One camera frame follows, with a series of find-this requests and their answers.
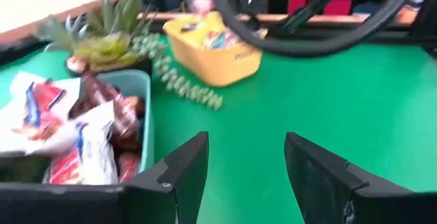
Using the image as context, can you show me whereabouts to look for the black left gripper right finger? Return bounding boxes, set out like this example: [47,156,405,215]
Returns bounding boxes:
[284,131,437,224]

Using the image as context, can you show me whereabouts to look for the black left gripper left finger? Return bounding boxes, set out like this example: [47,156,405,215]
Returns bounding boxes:
[0,130,210,224]

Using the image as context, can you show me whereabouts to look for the white PayDay candy bar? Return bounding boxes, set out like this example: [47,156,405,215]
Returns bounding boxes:
[43,100,119,186]
[0,71,82,156]

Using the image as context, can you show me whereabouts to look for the yellow plastic basket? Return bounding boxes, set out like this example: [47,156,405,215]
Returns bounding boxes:
[163,11,264,87]

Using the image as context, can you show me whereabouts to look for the teal plastic basket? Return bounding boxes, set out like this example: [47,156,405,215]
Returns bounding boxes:
[97,69,155,173]

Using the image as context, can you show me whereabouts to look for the mixed succulents in dark pot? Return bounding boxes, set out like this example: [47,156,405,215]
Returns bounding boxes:
[33,0,225,112]

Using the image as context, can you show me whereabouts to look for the red background box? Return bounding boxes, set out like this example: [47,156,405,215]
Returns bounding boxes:
[287,0,353,16]

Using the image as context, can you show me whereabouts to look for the light wooden desk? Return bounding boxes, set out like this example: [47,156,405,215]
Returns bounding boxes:
[0,0,132,44]

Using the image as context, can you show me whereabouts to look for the black left camera cable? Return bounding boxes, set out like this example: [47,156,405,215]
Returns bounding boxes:
[203,0,420,59]

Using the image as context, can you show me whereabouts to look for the black diagonal frame strut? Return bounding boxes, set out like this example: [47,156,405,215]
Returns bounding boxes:
[271,0,360,36]

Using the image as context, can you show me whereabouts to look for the clear red ring pop packet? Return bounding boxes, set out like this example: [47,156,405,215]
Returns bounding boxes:
[189,0,216,16]

